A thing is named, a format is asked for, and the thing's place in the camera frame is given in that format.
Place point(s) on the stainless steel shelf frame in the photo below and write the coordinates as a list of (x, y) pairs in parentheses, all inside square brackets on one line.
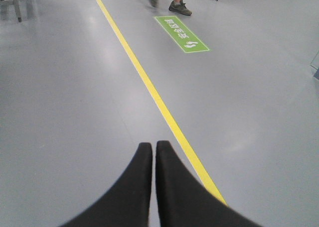
[(15, 3)]

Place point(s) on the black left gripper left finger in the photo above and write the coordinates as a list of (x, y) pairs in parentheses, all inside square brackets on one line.
[(127, 202)]

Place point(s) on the passer-by olive sneaker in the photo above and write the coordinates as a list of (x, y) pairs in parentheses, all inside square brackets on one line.
[(179, 7)]

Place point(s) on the green floor safety sign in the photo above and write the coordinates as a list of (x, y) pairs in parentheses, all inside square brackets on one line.
[(181, 34)]

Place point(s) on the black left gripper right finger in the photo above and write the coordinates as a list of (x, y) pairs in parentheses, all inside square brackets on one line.
[(183, 201)]

